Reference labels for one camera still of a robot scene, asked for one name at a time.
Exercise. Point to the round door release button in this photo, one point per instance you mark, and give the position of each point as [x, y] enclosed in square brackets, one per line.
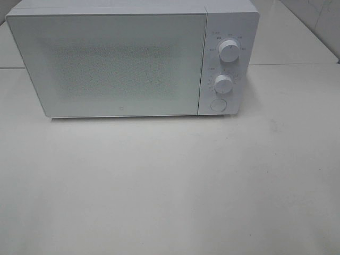
[218, 105]

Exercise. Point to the white timer knob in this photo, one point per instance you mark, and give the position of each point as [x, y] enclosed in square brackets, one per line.
[223, 84]

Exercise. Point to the white microwave door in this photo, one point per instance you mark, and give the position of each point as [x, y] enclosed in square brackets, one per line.
[113, 65]

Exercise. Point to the white upper power knob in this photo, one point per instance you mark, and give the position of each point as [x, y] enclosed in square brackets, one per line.
[229, 50]

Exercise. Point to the white microwave oven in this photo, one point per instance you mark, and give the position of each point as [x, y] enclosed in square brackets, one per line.
[224, 19]

